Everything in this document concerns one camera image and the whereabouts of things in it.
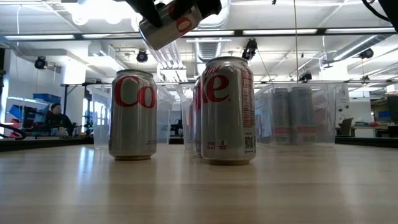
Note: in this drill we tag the grey office chair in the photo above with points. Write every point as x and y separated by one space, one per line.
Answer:
346 127

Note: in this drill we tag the silver Diet Coke can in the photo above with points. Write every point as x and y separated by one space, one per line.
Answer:
132 130
196 124
161 35
228 124

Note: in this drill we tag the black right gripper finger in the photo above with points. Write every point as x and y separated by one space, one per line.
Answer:
146 11
189 7

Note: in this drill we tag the black ceiling camera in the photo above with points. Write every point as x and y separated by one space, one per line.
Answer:
41 63
250 49
366 53
305 77
142 56

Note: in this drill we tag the person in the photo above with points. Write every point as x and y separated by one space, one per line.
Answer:
59 119

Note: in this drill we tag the blue storage crate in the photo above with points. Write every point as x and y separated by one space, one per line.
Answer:
46 99

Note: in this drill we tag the ceiling air duct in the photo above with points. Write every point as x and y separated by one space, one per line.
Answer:
357 46

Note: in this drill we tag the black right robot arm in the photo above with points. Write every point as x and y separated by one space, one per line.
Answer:
390 12

